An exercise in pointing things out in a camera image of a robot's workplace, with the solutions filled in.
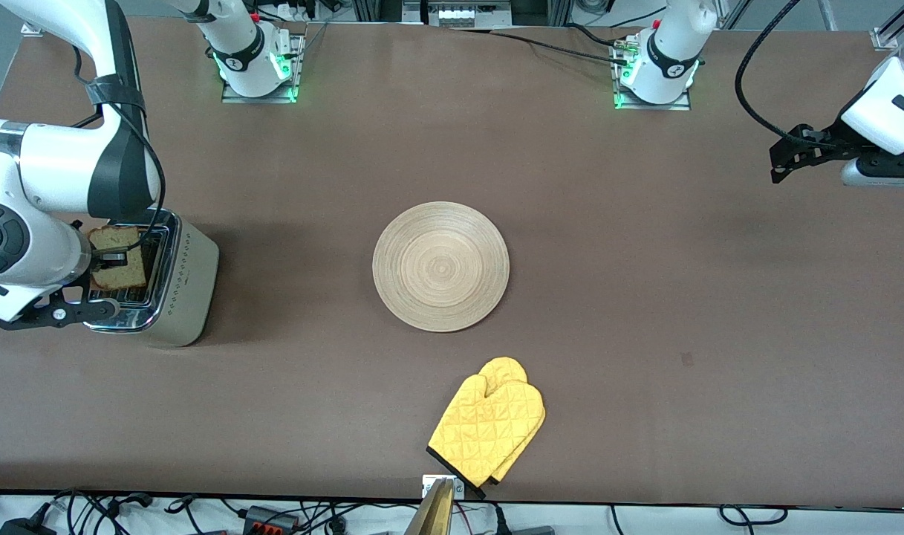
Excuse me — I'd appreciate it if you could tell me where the brown bread slice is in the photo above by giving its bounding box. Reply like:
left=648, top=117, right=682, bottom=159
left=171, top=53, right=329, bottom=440
left=88, top=225, right=149, bottom=292

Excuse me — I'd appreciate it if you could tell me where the round wooden plate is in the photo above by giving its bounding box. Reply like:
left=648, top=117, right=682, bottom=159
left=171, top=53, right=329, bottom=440
left=372, top=201, right=510, bottom=333

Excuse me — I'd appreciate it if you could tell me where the silver two-slot toaster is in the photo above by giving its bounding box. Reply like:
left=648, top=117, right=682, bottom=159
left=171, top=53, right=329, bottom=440
left=88, top=208, right=221, bottom=348

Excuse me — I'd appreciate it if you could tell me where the black power adapter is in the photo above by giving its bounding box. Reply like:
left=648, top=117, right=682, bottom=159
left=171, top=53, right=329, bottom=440
left=0, top=518, right=57, bottom=535

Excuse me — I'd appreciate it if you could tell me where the black box with red connectors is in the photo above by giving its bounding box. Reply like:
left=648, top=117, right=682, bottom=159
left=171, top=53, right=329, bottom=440
left=244, top=506, right=301, bottom=533

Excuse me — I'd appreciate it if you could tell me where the yellow quilted oven mitt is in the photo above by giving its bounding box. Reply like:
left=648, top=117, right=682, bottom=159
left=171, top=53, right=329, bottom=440
left=481, top=357, right=547, bottom=484
left=427, top=374, right=545, bottom=499

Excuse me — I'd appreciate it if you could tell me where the white power strip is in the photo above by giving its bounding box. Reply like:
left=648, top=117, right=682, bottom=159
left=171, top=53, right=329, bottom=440
left=424, top=2, right=491, bottom=27

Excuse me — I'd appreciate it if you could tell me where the gold metal stand bar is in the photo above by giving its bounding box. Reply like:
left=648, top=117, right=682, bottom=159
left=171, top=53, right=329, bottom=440
left=403, top=478, right=456, bottom=535

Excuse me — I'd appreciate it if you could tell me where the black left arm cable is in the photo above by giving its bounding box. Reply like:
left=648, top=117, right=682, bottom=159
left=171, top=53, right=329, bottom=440
left=732, top=0, right=842, bottom=149

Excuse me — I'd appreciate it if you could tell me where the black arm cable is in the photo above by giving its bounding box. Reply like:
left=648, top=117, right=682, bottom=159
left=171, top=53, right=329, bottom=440
left=71, top=45, right=167, bottom=261
left=732, top=0, right=842, bottom=149

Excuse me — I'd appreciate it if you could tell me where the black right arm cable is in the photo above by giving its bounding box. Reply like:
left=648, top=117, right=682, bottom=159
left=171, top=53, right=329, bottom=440
left=71, top=45, right=167, bottom=261

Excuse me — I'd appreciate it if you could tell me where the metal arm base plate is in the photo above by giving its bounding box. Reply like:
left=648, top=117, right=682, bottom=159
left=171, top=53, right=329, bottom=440
left=613, top=36, right=692, bottom=111
left=221, top=33, right=305, bottom=104

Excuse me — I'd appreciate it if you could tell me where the long black table cable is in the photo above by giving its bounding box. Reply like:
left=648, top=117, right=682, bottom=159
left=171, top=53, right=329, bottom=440
left=452, top=28, right=631, bottom=66

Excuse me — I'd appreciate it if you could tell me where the silver stand clamp bracket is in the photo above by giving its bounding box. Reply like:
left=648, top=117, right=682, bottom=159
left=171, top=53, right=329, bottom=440
left=422, top=476, right=466, bottom=499

